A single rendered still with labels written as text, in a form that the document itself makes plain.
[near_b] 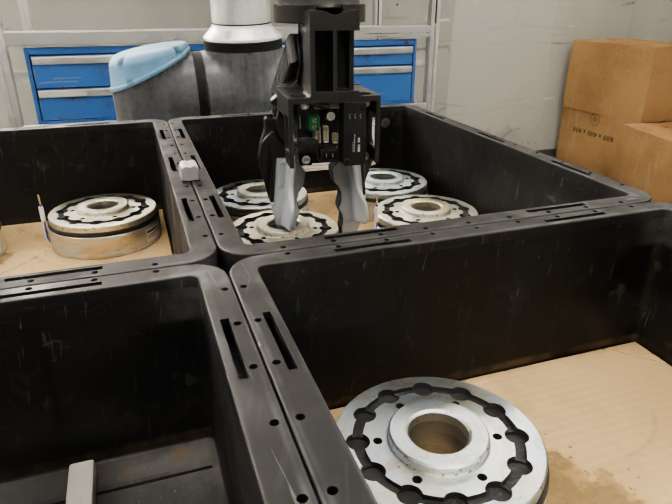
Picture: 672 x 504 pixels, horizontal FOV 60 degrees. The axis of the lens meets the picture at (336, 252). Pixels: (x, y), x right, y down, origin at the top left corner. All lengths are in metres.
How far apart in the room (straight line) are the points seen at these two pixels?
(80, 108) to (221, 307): 2.21
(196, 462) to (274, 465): 0.16
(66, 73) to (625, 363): 2.22
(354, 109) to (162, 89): 0.47
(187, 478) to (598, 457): 0.22
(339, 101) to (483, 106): 3.45
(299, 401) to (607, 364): 0.27
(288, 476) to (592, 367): 0.29
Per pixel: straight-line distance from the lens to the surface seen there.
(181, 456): 0.35
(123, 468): 0.35
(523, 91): 4.02
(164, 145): 0.57
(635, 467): 0.36
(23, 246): 0.65
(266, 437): 0.19
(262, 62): 0.89
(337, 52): 0.46
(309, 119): 0.45
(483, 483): 0.28
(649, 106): 3.74
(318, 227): 0.53
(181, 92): 0.88
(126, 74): 0.89
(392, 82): 2.64
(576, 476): 0.35
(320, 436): 0.19
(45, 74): 2.44
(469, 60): 3.78
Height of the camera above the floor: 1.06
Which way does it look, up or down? 24 degrees down
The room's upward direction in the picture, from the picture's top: straight up
